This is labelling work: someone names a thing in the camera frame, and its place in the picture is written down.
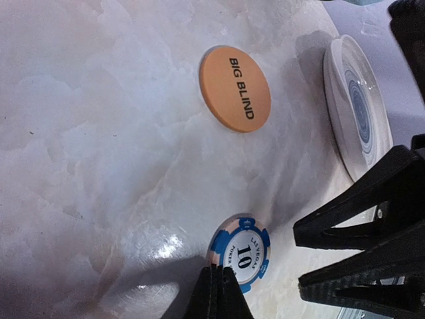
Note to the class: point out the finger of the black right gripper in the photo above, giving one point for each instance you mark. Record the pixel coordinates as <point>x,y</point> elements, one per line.
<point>388,278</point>
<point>396,180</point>

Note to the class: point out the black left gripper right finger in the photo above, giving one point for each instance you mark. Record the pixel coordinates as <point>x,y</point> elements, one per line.
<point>229,301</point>

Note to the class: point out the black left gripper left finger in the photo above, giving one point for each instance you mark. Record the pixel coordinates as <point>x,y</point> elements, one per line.
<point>202,303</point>

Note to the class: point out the grey striped plate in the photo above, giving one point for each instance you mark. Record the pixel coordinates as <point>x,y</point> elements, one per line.
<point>356,107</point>

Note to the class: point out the orange round button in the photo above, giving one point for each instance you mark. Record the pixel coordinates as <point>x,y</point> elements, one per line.
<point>235,89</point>

